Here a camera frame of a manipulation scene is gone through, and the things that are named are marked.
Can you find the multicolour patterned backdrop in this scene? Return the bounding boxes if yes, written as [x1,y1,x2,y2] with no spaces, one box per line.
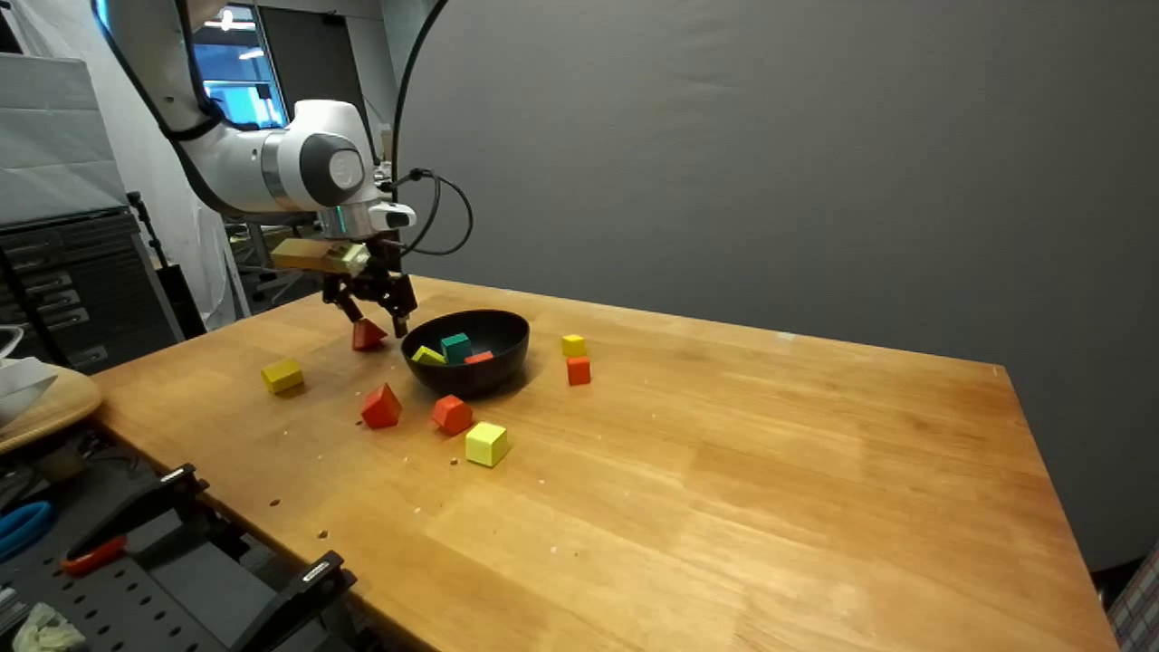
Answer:
[1103,538,1159,652]

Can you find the large red wooden block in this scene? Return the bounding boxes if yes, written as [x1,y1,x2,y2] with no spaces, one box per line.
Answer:
[360,379,406,434]

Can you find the wrist camera on wooden plate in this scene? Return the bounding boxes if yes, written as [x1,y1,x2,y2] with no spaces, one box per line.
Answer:
[267,235,375,284]

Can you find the red wooden pyramid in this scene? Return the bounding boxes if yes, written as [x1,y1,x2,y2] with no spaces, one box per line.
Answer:
[346,317,392,354]

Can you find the pale yellow wooden cube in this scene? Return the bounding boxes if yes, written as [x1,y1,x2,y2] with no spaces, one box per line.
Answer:
[460,415,509,472]

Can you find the blue lit monitor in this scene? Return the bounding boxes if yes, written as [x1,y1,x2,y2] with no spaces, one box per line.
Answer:
[193,2,293,130]

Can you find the white crumpled scrap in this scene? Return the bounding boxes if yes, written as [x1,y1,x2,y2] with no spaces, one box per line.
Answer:
[8,597,95,652]

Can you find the blue handled scissors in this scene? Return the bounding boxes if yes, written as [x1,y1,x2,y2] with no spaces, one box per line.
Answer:
[0,496,57,565]

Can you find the black perforated board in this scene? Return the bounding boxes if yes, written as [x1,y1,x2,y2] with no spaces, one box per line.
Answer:
[0,449,367,652]

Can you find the white plastic sheet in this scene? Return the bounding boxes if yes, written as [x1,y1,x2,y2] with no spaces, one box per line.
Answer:
[0,321,64,419]

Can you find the round wooden board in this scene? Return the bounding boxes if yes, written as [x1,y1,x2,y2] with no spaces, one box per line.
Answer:
[0,363,109,459]

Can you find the white curtain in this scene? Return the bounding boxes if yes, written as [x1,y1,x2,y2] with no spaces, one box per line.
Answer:
[11,0,253,334]

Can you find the black bowl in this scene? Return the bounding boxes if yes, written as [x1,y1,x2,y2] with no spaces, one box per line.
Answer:
[397,309,535,401]

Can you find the black equipment case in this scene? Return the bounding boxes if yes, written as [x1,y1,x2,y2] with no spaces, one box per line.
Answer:
[0,207,189,375]

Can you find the grey box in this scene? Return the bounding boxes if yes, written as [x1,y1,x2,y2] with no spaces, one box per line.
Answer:
[0,52,135,233]

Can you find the grey fabric backdrop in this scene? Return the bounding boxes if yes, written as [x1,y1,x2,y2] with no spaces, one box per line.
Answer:
[389,0,1159,571]

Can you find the black camera cable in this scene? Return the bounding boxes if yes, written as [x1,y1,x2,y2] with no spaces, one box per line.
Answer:
[395,168,477,262]

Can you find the red rounded wooden block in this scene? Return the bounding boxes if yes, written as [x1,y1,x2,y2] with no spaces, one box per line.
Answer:
[430,392,477,437]

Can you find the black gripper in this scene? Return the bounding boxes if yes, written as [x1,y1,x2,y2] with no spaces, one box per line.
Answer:
[321,235,421,339]

